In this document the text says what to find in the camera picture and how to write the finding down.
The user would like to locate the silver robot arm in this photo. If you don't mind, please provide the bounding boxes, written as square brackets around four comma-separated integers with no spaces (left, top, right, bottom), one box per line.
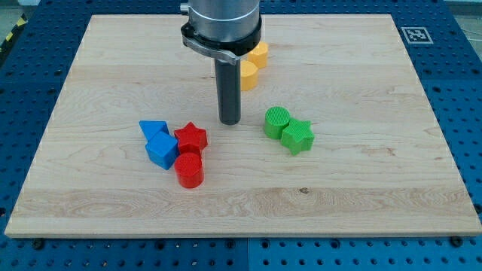
[180,0,262,65]

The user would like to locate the red star block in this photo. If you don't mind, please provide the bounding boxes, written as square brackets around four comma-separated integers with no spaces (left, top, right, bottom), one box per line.
[174,122,208,155]

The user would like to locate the green star block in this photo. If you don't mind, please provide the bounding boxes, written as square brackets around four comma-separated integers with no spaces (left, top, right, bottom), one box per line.
[281,118,315,155]

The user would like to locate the green cylinder block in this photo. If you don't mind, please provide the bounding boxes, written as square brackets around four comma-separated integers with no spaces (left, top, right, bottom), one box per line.
[264,106,291,139]

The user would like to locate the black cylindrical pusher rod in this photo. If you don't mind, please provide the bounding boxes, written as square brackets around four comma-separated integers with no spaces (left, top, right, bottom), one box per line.
[215,59,241,125]

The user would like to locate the red cylinder block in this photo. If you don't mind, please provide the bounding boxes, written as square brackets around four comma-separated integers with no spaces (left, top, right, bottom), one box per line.
[174,152,204,188]

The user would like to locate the yellow cylinder block front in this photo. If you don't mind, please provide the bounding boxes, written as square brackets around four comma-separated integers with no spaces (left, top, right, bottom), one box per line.
[240,60,258,91]

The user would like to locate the blue cube block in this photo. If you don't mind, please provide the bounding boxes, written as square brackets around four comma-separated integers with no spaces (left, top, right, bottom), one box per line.
[145,132,179,170]

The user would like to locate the yellow hexagon block rear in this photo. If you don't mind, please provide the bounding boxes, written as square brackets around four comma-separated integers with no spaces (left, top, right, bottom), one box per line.
[247,41,269,69]

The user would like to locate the blue triangle block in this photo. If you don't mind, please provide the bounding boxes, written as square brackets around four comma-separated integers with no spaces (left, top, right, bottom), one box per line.
[139,120,169,141]

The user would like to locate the wooden board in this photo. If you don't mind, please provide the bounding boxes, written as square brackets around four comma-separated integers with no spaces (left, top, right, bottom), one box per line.
[5,14,481,239]

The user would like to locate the white fiducial marker tag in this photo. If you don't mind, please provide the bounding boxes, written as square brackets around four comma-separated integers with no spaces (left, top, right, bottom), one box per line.
[401,26,433,44]

